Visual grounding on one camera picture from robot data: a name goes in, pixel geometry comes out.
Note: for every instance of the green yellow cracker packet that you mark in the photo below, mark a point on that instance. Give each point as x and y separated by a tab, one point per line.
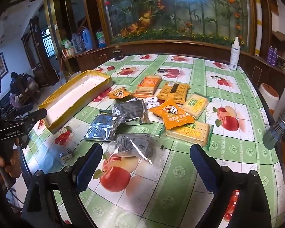
195	103
192	131

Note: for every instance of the white spray bottle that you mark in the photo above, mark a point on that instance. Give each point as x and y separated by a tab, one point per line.
234	57

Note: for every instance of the white yellow striped roll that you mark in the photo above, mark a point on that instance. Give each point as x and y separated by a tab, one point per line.
258	26

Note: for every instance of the black bottle cap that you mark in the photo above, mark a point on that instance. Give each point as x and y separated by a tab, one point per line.
161	70

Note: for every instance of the blue thermos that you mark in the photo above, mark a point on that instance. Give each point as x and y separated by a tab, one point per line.
87	39

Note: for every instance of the white candy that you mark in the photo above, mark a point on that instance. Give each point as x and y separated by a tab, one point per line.
66	155
150	99
154	105

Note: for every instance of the green fruit print tablecloth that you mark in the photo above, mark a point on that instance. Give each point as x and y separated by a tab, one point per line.
180	182

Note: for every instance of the green plastic bag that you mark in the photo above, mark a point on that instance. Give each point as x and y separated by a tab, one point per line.
66	44

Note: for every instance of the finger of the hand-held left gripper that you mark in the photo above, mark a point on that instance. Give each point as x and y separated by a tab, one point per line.
36	114

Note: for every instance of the white tray with yellow tape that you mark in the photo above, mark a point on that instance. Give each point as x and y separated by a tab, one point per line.
73	95

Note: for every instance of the white plastic container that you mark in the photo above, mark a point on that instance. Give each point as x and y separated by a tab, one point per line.
268	96

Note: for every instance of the floral glass partition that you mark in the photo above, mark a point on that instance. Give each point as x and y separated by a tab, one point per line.
175	11

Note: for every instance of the ribbed grey metal cylinder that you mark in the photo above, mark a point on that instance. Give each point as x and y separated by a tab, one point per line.
277	125

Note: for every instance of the purple bottle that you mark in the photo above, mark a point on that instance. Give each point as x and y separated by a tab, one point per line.
275	57
270	55

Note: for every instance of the orange cracker packet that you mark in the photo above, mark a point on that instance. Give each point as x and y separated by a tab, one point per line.
148	83

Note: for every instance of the person's left hand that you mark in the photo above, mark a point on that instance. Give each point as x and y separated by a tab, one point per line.
14	165

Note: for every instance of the small black jar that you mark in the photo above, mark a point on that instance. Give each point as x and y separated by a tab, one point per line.
118	54

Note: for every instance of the dark orange biscuit packet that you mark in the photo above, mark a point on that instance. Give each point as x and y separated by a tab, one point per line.
167	92

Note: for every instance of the silver foil packet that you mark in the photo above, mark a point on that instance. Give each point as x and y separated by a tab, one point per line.
103	126
130	110

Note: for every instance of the wooden chair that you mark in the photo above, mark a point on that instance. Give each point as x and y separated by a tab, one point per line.
29	87

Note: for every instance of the clear packet with dark cake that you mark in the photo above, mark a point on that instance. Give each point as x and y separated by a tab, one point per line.
133	146

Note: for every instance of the red and white boxes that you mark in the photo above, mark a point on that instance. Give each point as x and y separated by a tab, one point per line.
68	53

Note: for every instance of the window with metal grille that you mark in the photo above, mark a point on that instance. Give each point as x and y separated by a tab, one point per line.
48	44

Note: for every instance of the orange snack pouch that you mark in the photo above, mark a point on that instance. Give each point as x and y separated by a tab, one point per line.
173	112
118	93

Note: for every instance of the low wooden cabinet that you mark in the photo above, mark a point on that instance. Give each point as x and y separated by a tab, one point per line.
90	59

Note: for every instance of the grey kettle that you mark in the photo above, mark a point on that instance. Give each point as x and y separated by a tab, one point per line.
76	42

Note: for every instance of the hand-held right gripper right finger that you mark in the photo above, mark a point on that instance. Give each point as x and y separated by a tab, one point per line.
204	168

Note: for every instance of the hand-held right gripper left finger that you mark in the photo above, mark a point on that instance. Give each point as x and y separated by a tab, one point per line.
87	169

